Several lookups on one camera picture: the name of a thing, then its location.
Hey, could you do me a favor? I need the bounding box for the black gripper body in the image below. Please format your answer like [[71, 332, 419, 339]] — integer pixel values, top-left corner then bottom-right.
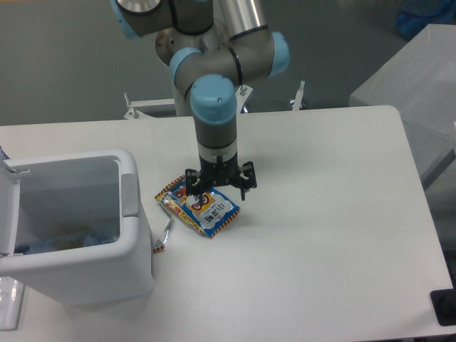
[[199, 155, 239, 187]]

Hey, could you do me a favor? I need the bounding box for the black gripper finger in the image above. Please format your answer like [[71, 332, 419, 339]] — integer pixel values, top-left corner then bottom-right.
[[229, 161, 257, 201], [185, 169, 210, 205]]

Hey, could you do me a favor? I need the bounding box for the colourful snack wrapper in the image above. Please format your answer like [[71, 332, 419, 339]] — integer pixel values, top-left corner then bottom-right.
[[152, 175, 240, 254]]

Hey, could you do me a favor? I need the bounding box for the clear plastic water bottle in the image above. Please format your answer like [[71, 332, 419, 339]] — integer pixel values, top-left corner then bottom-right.
[[14, 229, 118, 255]]

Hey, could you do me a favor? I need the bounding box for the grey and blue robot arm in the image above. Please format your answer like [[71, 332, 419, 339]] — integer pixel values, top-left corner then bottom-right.
[[111, 1, 290, 197]]

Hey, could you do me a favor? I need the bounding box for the white plastic trash can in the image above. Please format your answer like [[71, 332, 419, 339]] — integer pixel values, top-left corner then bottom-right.
[[1, 149, 154, 306]]

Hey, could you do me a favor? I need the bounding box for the white covered table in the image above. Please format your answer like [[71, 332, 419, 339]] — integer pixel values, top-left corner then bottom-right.
[[349, 24, 455, 187]]

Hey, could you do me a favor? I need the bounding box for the clear plastic box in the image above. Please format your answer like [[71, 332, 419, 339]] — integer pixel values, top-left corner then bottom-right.
[[1, 276, 24, 331]]

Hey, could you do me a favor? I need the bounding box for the black device at table edge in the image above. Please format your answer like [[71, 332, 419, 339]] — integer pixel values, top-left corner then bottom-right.
[[430, 289, 455, 326]]

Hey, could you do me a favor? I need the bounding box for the blue object in corner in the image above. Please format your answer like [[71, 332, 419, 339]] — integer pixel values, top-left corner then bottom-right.
[[395, 0, 455, 40]]

